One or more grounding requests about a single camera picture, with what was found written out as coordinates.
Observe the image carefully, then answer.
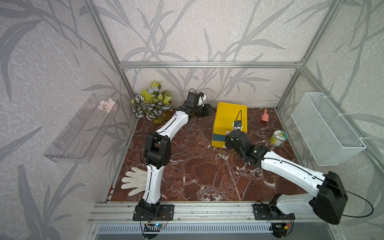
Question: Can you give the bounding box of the aluminium front rail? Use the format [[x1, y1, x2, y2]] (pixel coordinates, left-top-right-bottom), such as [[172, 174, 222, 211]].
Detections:
[[88, 201, 323, 224]]

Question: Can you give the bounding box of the pink plastic scoop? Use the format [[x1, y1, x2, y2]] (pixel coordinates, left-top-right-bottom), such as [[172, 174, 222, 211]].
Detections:
[[261, 109, 269, 122]]

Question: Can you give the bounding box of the aluminium frame crossbar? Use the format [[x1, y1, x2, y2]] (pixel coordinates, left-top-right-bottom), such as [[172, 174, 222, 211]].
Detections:
[[119, 62, 302, 69]]

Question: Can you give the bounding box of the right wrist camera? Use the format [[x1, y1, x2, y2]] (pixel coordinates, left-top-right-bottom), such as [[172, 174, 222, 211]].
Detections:
[[233, 120, 243, 131]]

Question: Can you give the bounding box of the artificial potted plant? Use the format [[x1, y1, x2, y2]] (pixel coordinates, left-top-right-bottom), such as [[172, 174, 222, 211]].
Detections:
[[131, 81, 173, 126]]

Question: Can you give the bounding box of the white wire basket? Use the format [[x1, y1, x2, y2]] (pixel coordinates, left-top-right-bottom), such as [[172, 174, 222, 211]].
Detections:
[[291, 92, 367, 166]]

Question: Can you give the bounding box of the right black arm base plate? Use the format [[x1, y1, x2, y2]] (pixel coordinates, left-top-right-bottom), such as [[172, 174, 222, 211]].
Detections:
[[253, 202, 296, 222]]

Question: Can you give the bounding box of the white work glove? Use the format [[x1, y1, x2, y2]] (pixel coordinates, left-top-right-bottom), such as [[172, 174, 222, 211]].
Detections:
[[121, 167, 148, 197]]

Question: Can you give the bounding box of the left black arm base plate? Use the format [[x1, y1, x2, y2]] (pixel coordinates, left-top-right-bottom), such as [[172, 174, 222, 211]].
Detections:
[[133, 204, 175, 222]]

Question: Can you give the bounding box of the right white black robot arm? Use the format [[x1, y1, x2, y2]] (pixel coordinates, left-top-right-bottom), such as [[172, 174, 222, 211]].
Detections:
[[225, 130, 348, 225]]

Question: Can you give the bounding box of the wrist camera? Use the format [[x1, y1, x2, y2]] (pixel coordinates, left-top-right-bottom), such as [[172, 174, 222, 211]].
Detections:
[[233, 120, 243, 131], [186, 92, 207, 108]]

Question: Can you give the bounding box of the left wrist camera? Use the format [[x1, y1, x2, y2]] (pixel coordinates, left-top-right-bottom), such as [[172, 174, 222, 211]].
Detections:
[[186, 92, 207, 108]]

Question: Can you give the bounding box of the yellow drawer cabinet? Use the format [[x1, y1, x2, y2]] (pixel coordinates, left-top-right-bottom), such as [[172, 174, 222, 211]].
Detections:
[[212, 102, 248, 148]]

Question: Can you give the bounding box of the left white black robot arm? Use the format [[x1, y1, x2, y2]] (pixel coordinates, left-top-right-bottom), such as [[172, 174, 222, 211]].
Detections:
[[138, 104, 213, 215]]

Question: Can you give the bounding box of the clear acrylic wall shelf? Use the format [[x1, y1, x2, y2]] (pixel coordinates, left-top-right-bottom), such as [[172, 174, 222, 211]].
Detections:
[[44, 94, 120, 164]]

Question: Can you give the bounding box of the pink artificial flower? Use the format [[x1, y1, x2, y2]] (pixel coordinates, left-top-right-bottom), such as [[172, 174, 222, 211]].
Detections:
[[97, 99, 117, 113]]

